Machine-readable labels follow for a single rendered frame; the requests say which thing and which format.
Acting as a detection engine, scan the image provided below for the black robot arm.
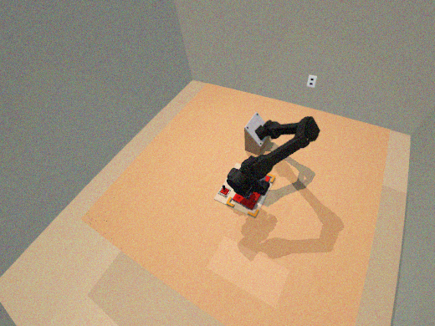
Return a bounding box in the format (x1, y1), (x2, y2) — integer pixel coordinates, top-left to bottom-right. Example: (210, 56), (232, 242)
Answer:
(227, 116), (320, 197)

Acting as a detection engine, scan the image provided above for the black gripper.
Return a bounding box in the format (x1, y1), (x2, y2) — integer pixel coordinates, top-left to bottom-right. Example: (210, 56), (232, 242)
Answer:
(228, 168), (270, 196)

